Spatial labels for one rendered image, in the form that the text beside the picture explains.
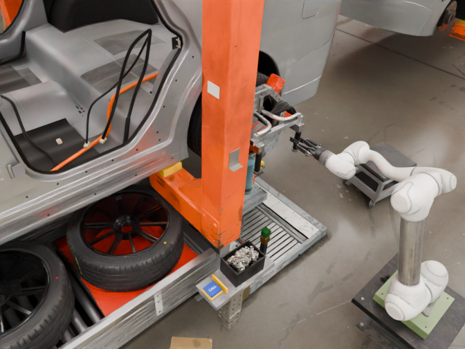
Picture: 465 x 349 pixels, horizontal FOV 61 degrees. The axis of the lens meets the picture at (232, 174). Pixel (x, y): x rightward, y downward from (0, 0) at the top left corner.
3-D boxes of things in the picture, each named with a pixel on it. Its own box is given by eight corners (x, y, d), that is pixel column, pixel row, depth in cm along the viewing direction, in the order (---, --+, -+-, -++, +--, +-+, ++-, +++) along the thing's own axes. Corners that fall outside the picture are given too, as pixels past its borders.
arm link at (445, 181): (421, 160, 191) (405, 170, 184) (461, 164, 176) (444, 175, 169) (424, 185, 195) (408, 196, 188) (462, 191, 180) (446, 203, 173)
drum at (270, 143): (254, 132, 258) (256, 113, 249) (278, 147, 247) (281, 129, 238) (238, 140, 251) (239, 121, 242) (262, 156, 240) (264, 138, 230)
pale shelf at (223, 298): (253, 247, 233) (253, 244, 231) (274, 266, 224) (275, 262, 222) (195, 289, 210) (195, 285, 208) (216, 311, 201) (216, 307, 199)
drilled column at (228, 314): (229, 309, 248) (232, 269, 221) (239, 320, 243) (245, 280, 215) (216, 318, 243) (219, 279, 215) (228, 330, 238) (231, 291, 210)
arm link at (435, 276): (443, 293, 217) (460, 269, 203) (425, 311, 208) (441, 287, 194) (417, 273, 226) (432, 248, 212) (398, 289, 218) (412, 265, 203)
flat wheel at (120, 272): (126, 194, 281) (122, 169, 265) (204, 235, 257) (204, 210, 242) (50, 259, 237) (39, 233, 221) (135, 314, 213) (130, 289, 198)
